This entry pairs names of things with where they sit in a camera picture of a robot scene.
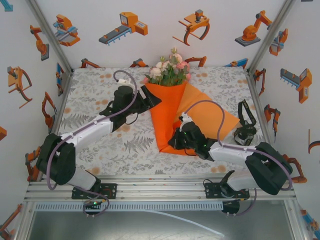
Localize orange wrapping paper sheet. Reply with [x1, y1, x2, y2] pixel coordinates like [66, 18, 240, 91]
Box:
[144, 81, 241, 156]

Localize artificial flower bunch green stems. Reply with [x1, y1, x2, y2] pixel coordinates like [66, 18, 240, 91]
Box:
[142, 46, 193, 88]

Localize black ribbon gold lettering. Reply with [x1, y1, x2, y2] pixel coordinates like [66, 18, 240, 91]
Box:
[233, 99, 258, 147]

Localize leaf print tablecloth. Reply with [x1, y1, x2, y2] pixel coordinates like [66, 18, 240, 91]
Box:
[48, 66, 276, 176]

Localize white plastic tube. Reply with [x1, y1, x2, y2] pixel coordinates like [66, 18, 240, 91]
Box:
[139, 209, 225, 237]

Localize small black controller box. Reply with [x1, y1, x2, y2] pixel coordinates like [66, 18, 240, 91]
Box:
[221, 199, 240, 216]
[83, 199, 103, 218]

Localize aluminium table edge rail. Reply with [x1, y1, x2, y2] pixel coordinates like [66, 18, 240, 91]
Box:
[23, 174, 297, 202]

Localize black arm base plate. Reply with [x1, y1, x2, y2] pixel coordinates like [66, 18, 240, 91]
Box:
[204, 182, 250, 200]
[71, 183, 118, 200]

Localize aluminium side rail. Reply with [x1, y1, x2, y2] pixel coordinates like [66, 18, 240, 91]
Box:
[246, 68, 283, 181]
[46, 68, 75, 141]

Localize slotted grey cable duct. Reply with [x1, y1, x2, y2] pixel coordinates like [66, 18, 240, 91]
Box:
[34, 201, 224, 211]

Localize aluminium frame post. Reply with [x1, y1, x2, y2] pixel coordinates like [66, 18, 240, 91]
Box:
[246, 0, 297, 73]
[24, 0, 75, 73]

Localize aluminium frame leg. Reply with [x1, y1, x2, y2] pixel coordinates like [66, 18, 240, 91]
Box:
[13, 201, 36, 240]
[283, 199, 310, 240]

